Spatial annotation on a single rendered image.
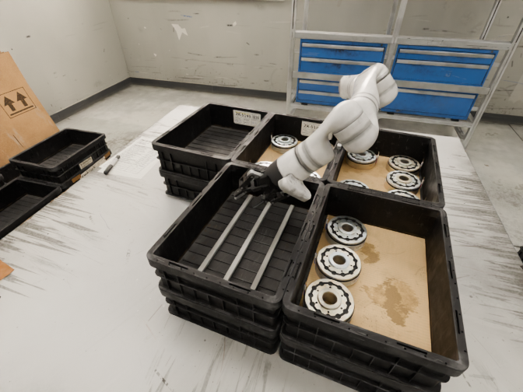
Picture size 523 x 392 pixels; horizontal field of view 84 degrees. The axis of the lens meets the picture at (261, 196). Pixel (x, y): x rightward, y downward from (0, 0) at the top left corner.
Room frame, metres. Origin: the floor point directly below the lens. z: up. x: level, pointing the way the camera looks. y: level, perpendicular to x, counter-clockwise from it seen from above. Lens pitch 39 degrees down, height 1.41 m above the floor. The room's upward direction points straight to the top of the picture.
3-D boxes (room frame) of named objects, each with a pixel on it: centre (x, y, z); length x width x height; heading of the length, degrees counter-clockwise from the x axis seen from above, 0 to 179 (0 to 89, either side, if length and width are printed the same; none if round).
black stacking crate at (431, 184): (0.78, -0.39, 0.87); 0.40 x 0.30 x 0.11; 158
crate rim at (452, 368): (0.41, -0.24, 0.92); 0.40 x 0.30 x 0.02; 158
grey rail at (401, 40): (2.63, -1.08, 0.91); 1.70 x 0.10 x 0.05; 74
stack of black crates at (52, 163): (1.45, 1.14, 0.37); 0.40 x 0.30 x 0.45; 164
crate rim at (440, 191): (0.78, -0.39, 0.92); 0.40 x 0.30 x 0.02; 158
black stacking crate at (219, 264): (0.52, 0.03, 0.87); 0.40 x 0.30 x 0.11; 158
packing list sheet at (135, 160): (1.16, 0.57, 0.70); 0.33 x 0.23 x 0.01; 164
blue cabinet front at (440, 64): (2.49, -1.45, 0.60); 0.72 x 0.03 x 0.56; 74
